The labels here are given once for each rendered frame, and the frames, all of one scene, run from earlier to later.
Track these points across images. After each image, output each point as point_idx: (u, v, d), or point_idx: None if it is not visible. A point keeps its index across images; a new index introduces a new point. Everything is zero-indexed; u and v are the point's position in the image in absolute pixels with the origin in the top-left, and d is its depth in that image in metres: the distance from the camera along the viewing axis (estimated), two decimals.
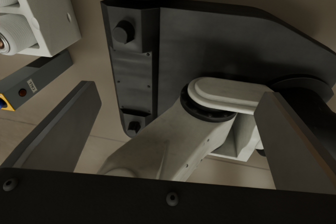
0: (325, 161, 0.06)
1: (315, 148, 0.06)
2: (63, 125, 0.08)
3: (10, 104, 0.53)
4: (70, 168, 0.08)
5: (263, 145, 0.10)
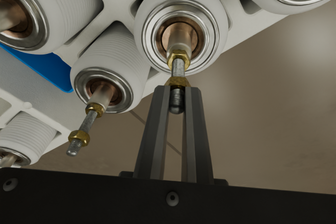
0: (195, 151, 0.06)
1: (194, 139, 0.07)
2: (165, 133, 0.07)
3: None
4: (163, 176, 0.08)
5: (182, 139, 0.10)
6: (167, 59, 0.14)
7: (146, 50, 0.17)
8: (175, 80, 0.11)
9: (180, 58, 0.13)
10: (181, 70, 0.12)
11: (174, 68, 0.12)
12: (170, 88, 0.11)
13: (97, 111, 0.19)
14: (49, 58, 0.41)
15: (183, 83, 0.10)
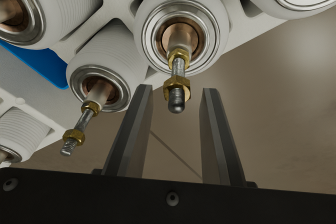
0: (224, 153, 0.06)
1: (222, 141, 0.07)
2: (140, 131, 0.07)
3: None
4: (141, 174, 0.08)
5: (200, 140, 0.10)
6: (168, 54, 0.14)
7: (145, 49, 0.17)
8: (180, 80, 0.11)
9: (182, 58, 0.13)
10: (183, 71, 0.12)
11: (176, 67, 0.12)
12: (174, 86, 0.10)
13: (93, 110, 0.19)
14: (44, 53, 0.40)
15: (187, 85, 0.10)
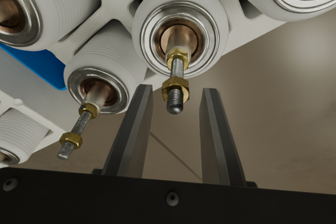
0: (224, 153, 0.06)
1: (222, 141, 0.07)
2: (140, 131, 0.07)
3: None
4: (141, 174, 0.08)
5: (200, 140, 0.10)
6: (167, 55, 0.14)
7: (143, 50, 0.17)
8: (179, 81, 0.11)
9: (181, 59, 0.13)
10: (182, 72, 0.12)
11: (175, 68, 0.12)
12: (172, 87, 0.10)
13: (91, 112, 0.18)
14: (42, 53, 0.39)
15: (186, 86, 0.10)
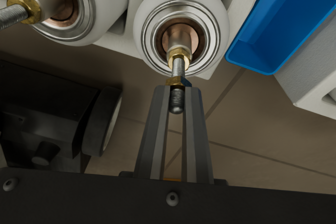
0: (195, 151, 0.06)
1: (194, 139, 0.07)
2: (165, 133, 0.07)
3: None
4: (163, 176, 0.08)
5: (182, 139, 0.10)
6: None
7: None
8: None
9: None
10: None
11: None
12: None
13: None
14: None
15: None
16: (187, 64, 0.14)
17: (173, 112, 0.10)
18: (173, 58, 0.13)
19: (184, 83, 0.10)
